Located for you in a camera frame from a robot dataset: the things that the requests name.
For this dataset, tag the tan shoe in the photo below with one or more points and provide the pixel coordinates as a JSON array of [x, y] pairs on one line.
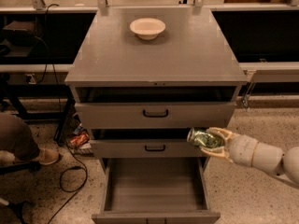
[[47, 156]]

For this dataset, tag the grey drawer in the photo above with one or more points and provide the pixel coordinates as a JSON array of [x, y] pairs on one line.
[[155, 191], [129, 115], [135, 149]]

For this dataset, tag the green soda can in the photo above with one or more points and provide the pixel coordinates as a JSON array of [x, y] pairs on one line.
[[201, 138]]

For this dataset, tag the grey bottom drawer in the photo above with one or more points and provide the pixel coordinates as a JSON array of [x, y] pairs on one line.
[[155, 191]]

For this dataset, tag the dark box on shelf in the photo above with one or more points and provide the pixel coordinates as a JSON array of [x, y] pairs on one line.
[[20, 33]]

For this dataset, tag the black drawer handle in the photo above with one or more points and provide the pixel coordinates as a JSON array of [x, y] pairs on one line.
[[153, 115], [155, 148]]

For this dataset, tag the grey middle drawer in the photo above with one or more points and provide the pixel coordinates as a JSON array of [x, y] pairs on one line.
[[135, 149]]

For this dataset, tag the grey top drawer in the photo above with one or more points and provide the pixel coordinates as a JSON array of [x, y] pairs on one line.
[[129, 115]]

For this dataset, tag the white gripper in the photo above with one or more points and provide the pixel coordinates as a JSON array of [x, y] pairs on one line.
[[244, 150]]

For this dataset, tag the white paper bowl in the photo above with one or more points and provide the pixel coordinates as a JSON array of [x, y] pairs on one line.
[[147, 28]]

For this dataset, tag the black top drawer handle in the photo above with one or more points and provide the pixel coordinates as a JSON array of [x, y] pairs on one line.
[[153, 115]]

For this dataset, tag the person leg brown trousers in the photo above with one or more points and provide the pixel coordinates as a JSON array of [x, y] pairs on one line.
[[16, 138]]

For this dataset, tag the black middle drawer handle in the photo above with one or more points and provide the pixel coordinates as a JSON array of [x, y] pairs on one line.
[[155, 148]]

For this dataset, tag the orange snack bag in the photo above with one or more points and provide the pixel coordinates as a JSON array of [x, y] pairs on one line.
[[79, 140]]

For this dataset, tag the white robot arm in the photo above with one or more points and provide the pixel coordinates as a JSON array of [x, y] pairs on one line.
[[273, 161]]

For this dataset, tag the grey drawer cabinet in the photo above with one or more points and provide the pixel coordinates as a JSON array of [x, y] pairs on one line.
[[189, 62]]

